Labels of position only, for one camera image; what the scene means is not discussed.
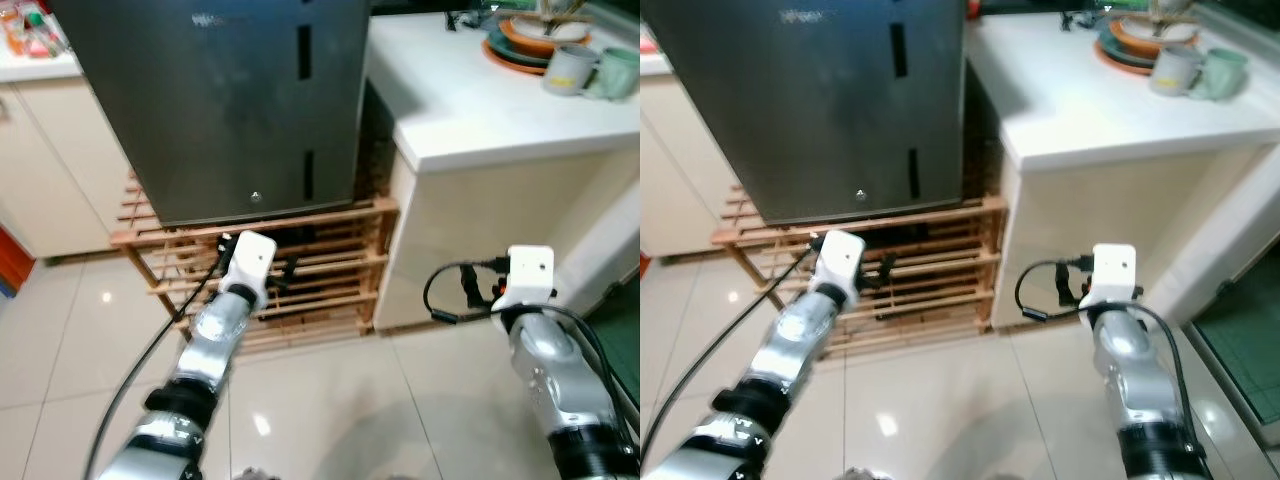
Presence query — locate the dark grey mini fridge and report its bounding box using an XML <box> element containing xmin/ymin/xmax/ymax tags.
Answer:
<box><xmin>655</xmin><ymin>0</ymin><xmax>969</xmax><ymax>227</ymax></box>
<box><xmin>50</xmin><ymin>0</ymin><xmax>373</xmax><ymax>227</ymax></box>

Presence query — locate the mini fridge door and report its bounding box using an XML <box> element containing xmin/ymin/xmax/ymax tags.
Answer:
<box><xmin>50</xmin><ymin>0</ymin><xmax>359</xmax><ymax>227</ymax></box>
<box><xmin>655</xmin><ymin>0</ymin><xmax>963</xmax><ymax>227</ymax></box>

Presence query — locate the wooden slatted rack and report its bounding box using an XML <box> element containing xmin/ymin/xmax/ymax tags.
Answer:
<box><xmin>712</xmin><ymin>170</ymin><xmax>1009</xmax><ymax>353</ymax></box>
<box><xmin>110</xmin><ymin>170</ymin><xmax>399</xmax><ymax>353</ymax></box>

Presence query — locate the white tiled counter block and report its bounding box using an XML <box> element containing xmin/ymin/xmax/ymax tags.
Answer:
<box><xmin>965</xmin><ymin>12</ymin><xmax>1280</xmax><ymax>331</ymax></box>
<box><xmin>365</xmin><ymin>12</ymin><xmax>641</xmax><ymax>333</ymax></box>

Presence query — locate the dark green floor mat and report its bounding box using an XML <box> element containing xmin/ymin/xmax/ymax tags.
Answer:
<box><xmin>1190</xmin><ymin>268</ymin><xmax>1280</xmax><ymax>421</ymax></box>
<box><xmin>585</xmin><ymin>278</ymin><xmax>641</xmax><ymax>403</ymax></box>

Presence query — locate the large orange plate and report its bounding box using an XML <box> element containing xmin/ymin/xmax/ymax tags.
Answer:
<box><xmin>482</xmin><ymin>45</ymin><xmax>553</xmax><ymax>77</ymax></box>
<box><xmin>1093</xmin><ymin>45</ymin><xmax>1161</xmax><ymax>77</ymax></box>

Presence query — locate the grey mug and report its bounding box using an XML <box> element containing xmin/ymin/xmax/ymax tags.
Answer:
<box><xmin>543</xmin><ymin>45</ymin><xmax>601</xmax><ymax>98</ymax></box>
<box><xmin>1148</xmin><ymin>45</ymin><xmax>1206</xmax><ymax>99</ymax></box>

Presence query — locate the teal plate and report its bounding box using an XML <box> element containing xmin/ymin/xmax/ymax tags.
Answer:
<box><xmin>486</xmin><ymin>28</ymin><xmax>561</xmax><ymax>67</ymax></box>
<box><xmin>1097</xmin><ymin>28</ymin><xmax>1166</xmax><ymax>67</ymax></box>

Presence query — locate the pale green mug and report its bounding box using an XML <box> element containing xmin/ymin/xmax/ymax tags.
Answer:
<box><xmin>585</xmin><ymin>47</ymin><xmax>641</xmax><ymax>102</ymax></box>
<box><xmin>1190</xmin><ymin>47</ymin><xmax>1250</xmax><ymax>103</ymax></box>

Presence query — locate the red snack packet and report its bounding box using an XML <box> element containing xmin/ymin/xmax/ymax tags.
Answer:
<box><xmin>26</xmin><ymin>22</ymin><xmax>67</xmax><ymax>58</ymax></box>

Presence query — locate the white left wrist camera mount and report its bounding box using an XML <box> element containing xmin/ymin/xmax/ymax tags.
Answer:
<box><xmin>222</xmin><ymin>232</ymin><xmax>278</xmax><ymax>307</ymax></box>
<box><xmin>817</xmin><ymin>232</ymin><xmax>867</xmax><ymax>307</ymax></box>

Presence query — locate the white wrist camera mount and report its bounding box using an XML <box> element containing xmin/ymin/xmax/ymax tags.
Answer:
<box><xmin>1078</xmin><ymin>244</ymin><xmax>1143</xmax><ymax>311</ymax></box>
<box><xmin>222</xmin><ymin>232</ymin><xmax>278</xmax><ymax>307</ymax></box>
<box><xmin>492</xmin><ymin>246</ymin><xmax>555</xmax><ymax>313</ymax></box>
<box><xmin>817</xmin><ymin>232</ymin><xmax>867</xmax><ymax>307</ymax></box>

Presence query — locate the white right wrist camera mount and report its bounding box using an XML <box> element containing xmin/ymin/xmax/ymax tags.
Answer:
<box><xmin>1078</xmin><ymin>244</ymin><xmax>1143</xmax><ymax>311</ymax></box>
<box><xmin>492</xmin><ymin>246</ymin><xmax>555</xmax><ymax>313</ymax></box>

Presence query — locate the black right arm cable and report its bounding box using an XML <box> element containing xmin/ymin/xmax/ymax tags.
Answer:
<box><xmin>424</xmin><ymin>258</ymin><xmax>637</xmax><ymax>441</ymax></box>
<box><xmin>1015</xmin><ymin>258</ymin><xmax>1201</xmax><ymax>431</ymax></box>

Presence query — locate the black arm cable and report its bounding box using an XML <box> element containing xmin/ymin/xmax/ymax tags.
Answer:
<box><xmin>85</xmin><ymin>236</ymin><xmax>237</xmax><ymax>480</ymax></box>
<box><xmin>424</xmin><ymin>258</ymin><xmax>637</xmax><ymax>441</ymax></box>
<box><xmin>640</xmin><ymin>236</ymin><xmax>833</xmax><ymax>466</ymax></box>
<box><xmin>1015</xmin><ymin>258</ymin><xmax>1201</xmax><ymax>431</ymax></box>

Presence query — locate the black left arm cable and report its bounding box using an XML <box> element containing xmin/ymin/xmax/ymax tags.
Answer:
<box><xmin>85</xmin><ymin>236</ymin><xmax>237</xmax><ymax>480</ymax></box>
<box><xmin>640</xmin><ymin>236</ymin><xmax>833</xmax><ymax>466</ymax></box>

